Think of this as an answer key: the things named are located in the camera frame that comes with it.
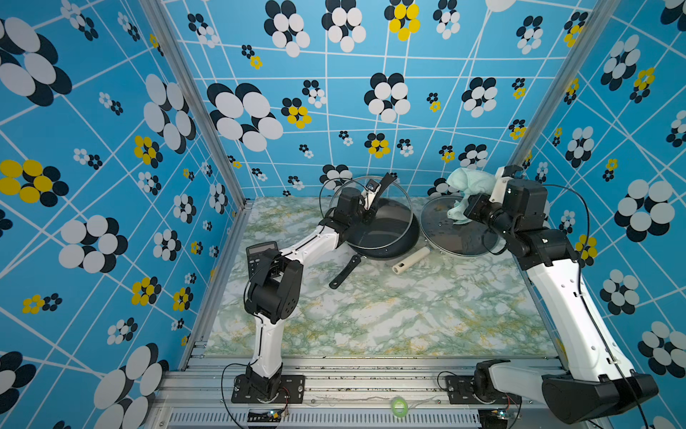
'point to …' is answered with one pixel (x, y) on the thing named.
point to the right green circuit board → (494, 416)
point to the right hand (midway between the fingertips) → (474, 195)
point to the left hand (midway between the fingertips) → (375, 196)
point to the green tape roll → (399, 407)
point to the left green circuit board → (270, 416)
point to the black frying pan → (389, 231)
